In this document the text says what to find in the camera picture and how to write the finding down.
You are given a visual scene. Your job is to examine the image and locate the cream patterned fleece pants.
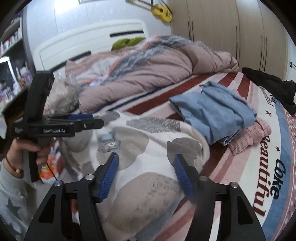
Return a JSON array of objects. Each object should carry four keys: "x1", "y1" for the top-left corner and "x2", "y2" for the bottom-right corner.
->
[{"x1": 60, "y1": 111, "x2": 210, "y2": 240}]

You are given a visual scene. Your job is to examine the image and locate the grey star sleeve forearm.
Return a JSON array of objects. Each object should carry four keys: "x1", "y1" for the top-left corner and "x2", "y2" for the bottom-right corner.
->
[{"x1": 1, "y1": 160, "x2": 36, "y2": 240}]

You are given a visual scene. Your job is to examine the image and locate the black clothing pile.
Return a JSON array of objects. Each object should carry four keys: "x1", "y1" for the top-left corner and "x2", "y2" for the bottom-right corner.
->
[{"x1": 242, "y1": 67, "x2": 295, "y2": 116}]

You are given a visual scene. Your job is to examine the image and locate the person left hand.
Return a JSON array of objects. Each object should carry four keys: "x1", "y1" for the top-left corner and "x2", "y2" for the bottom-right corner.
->
[{"x1": 6, "y1": 138, "x2": 51, "y2": 170}]

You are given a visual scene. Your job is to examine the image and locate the orange white plastic bag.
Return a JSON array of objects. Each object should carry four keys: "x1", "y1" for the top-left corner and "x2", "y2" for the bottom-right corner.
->
[{"x1": 39, "y1": 140, "x2": 64, "y2": 184}]

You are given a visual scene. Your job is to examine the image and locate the bedside shelf with bottles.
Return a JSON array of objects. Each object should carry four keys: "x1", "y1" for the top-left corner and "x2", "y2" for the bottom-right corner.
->
[{"x1": 1, "y1": 14, "x2": 32, "y2": 111}]

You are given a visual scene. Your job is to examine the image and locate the striped dotted plush blanket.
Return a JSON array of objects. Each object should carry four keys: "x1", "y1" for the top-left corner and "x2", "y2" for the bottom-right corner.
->
[{"x1": 105, "y1": 73, "x2": 295, "y2": 240}]

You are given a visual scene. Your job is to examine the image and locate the pink plaid folded garment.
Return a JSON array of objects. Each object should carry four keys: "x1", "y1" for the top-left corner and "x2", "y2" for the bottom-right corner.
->
[{"x1": 228, "y1": 118, "x2": 271, "y2": 156}]

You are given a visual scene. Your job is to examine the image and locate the folded blue garment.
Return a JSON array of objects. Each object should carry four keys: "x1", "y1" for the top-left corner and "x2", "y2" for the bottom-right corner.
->
[{"x1": 169, "y1": 81, "x2": 257, "y2": 146}]

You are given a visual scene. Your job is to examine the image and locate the pink grey rumpled duvet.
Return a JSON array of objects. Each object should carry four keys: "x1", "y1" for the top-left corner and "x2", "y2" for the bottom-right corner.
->
[{"x1": 45, "y1": 34, "x2": 240, "y2": 115}]

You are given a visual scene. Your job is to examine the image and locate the white bed headboard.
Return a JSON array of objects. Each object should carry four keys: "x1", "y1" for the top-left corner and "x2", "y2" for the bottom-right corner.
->
[{"x1": 33, "y1": 19, "x2": 148, "y2": 71}]

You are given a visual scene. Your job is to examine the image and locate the green cloth item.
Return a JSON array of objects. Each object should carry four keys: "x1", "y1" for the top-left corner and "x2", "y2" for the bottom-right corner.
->
[{"x1": 111, "y1": 37, "x2": 145, "y2": 50}]

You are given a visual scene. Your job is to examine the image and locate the white door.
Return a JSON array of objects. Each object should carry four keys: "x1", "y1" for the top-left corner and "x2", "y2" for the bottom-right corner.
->
[{"x1": 285, "y1": 32, "x2": 296, "y2": 82}]

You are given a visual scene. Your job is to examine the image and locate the beige wooden wardrobe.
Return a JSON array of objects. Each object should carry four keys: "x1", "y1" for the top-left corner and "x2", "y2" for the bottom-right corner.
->
[{"x1": 169, "y1": 0, "x2": 288, "y2": 79}]

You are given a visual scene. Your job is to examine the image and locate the yellow toy guitar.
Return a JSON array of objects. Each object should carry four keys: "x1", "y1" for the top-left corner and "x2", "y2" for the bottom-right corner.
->
[{"x1": 126, "y1": 0, "x2": 173, "y2": 23}]

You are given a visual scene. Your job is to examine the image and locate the framed wall photo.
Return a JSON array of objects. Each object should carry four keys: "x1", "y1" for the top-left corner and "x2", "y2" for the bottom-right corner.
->
[{"x1": 79, "y1": 0, "x2": 100, "y2": 4}]

